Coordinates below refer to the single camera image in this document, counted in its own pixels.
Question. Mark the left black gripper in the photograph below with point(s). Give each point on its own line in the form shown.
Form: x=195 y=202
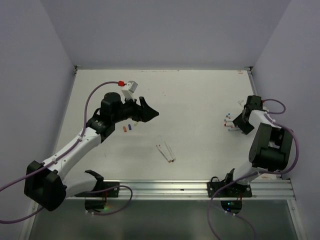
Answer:
x=143 y=113

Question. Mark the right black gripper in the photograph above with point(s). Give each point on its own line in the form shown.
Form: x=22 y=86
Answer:
x=246 y=129

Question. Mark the orange marker pen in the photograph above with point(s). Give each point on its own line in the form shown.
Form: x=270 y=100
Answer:
x=164 y=154

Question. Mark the yellow marker pen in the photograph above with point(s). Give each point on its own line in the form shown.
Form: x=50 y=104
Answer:
x=172 y=155

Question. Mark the light blue capped marker pen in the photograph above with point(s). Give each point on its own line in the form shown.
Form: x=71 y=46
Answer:
x=232 y=129

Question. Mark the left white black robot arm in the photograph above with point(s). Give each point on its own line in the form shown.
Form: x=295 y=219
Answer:
x=46 y=182

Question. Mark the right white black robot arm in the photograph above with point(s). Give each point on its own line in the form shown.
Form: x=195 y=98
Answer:
x=271 y=147

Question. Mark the right controller box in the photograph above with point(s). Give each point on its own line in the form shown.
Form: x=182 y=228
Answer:
x=232 y=206

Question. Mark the controller box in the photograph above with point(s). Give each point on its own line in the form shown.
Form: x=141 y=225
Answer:
x=97 y=206
x=232 y=206

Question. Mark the left controller box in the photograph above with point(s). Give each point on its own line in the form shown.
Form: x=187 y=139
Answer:
x=97 y=206

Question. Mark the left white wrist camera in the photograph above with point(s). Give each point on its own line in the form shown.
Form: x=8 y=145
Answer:
x=128 y=90

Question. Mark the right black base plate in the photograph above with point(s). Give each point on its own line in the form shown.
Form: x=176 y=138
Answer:
x=217 y=190

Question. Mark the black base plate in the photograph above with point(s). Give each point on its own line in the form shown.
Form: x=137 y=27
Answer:
x=217 y=190
x=113 y=193

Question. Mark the aluminium mounting rail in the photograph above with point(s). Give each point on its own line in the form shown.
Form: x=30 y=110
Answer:
x=197 y=190

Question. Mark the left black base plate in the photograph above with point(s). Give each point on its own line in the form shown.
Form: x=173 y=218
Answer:
x=113 y=193

